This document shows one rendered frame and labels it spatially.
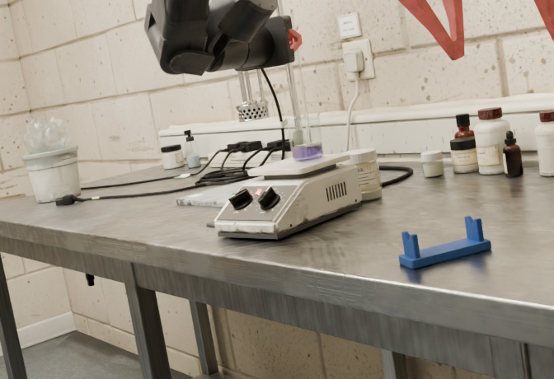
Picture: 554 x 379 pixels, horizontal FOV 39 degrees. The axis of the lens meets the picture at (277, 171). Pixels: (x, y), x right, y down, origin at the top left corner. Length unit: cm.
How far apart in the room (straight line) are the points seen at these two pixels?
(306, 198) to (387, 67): 65
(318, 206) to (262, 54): 23
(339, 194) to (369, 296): 35
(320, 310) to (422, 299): 22
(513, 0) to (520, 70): 13
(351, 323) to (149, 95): 173
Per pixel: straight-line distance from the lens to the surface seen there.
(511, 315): 74
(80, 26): 295
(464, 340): 84
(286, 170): 116
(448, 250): 88
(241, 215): 115
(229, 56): 104
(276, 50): 111
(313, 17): 188
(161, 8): 96
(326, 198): 117
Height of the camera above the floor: 98
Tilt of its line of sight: 7 degrees down
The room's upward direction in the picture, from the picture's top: 9 degrees counter-clockwise
